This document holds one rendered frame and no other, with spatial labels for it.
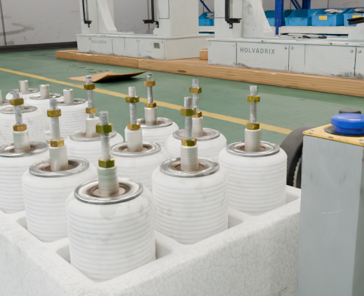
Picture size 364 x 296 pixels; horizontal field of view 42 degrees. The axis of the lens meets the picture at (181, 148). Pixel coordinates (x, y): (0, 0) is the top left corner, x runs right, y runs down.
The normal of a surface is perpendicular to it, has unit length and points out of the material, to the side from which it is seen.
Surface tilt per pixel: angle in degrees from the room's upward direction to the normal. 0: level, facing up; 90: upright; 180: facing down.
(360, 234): 90
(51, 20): 90
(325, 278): 90
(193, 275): 90
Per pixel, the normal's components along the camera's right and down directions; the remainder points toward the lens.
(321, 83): -0.79, 0.18
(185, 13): 0.61, 0.20
